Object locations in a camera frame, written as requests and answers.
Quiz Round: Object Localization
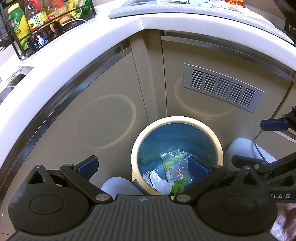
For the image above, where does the cooking wine jug yellow label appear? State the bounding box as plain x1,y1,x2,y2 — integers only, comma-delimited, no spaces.
225,0,244,8

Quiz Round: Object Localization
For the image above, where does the green yellow-capped bottle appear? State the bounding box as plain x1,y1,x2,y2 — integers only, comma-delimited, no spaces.
8,3,30,50

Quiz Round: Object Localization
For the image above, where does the grey cloth mat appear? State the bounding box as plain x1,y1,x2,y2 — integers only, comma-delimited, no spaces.
108,1,295,44

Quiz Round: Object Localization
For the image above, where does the cooking oil bottle orange handle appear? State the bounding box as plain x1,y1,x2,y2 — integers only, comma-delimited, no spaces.
43,0,71,24

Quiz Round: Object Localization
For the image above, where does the grey cabinet vent grille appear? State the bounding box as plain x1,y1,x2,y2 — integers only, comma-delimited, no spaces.
183,63,265,113

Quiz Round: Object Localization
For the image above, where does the pink fuzzy sleeve forearm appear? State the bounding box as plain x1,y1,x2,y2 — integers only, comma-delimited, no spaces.
270,203,296,240

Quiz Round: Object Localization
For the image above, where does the clear bottle red handle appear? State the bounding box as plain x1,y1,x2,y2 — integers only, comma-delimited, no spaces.
23,0,49,32

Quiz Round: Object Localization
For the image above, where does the blue trash bin cream rim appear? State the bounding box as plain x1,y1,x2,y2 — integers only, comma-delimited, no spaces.
131,116,223,195

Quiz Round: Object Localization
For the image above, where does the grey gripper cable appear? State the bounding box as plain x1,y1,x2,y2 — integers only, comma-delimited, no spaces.
252,131,271,163

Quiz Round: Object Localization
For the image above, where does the smartphone playing video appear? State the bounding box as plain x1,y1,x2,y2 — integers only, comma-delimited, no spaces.
27,21,64,53

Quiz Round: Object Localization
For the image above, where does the yellow green snack bag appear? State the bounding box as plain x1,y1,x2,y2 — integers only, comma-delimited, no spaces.
68,0,91,19

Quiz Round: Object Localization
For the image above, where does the white paper towel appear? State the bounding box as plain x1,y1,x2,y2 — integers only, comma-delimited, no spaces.
142,170,173,195

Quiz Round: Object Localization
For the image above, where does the white charging cable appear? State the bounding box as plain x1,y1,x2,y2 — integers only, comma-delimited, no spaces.
62,18,87,26

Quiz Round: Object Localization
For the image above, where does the stainless steel sink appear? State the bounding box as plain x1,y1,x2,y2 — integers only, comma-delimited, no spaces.
0,66,34,103

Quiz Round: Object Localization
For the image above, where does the black wire condiment rack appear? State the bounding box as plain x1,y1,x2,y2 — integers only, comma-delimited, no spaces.
1,1,96,60

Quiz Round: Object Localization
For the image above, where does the green cartoon snack bag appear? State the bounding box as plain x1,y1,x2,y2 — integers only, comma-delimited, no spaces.
161,149,193,196

